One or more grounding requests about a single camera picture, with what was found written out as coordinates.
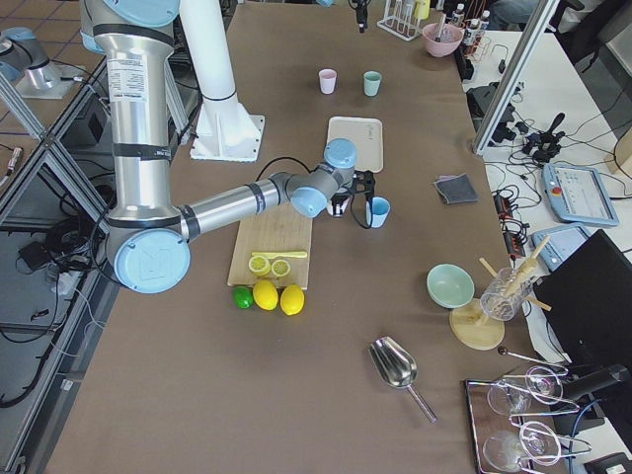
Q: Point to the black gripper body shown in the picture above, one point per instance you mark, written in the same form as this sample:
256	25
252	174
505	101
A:
339	205
360	16

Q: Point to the blue cup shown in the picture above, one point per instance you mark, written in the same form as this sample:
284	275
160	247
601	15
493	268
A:
376	211

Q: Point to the green cup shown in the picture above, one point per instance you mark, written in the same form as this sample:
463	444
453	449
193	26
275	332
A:
371	83

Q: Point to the pink cup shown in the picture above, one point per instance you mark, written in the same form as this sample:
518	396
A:
327	80

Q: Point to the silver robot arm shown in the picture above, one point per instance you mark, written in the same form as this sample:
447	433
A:
329	3
148	243

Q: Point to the cream rabbit tray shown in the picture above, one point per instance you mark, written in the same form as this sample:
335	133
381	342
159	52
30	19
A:
367	137

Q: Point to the mirror tray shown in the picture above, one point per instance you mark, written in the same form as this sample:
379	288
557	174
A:
512	421

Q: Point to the white dish rack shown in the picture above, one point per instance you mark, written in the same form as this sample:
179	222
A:
403	18

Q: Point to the pink mixing bowl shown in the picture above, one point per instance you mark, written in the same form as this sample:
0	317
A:
450	39

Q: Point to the grey folded cloth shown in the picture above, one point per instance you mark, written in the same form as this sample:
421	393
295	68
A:
455	189

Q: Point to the bamboo cutting board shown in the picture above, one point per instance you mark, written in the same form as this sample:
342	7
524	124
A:
281	229

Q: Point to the yellow plastic knife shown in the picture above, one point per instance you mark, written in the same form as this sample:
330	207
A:
279	254

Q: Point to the lemon half right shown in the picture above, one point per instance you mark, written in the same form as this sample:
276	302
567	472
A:
280	268

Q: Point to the lemon half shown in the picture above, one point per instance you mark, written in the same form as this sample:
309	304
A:
259	265
280	268

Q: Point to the lemon half left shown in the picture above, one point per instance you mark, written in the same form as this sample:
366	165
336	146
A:
259	265

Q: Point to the green bowl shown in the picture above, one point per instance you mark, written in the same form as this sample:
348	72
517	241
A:
450	286

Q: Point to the whole lemon right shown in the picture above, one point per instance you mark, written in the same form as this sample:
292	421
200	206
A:
292	300

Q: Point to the whole lemon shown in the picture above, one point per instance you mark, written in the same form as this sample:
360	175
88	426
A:
292	300
265	295

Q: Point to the whole lemon left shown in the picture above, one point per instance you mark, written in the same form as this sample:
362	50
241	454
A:
265	295

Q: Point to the green lime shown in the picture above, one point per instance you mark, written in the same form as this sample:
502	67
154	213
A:
243	297

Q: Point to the wooden cup stand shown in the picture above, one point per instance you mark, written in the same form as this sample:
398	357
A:
476	330

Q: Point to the clear glass tumbler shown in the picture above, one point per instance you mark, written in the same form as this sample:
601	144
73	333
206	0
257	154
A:
505	294

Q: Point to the metal scoop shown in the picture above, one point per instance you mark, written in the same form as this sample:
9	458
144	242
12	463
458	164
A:
399	370

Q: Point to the teach pendant tablet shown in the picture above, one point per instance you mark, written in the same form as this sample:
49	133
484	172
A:
577	194

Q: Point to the small brown spoon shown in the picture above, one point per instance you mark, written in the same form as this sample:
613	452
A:
504	351

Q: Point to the black monitor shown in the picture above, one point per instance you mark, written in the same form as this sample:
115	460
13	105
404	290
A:
590	299

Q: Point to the wine glass upper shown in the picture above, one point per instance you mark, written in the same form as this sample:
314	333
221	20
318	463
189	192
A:
517	393

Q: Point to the wine glass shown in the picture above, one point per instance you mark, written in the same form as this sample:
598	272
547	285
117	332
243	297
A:
535	444
517	393

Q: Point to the wine glass lower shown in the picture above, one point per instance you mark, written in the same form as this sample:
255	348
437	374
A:
535	444

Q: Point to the aluminium frame post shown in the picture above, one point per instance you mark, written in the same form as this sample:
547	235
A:
526	45

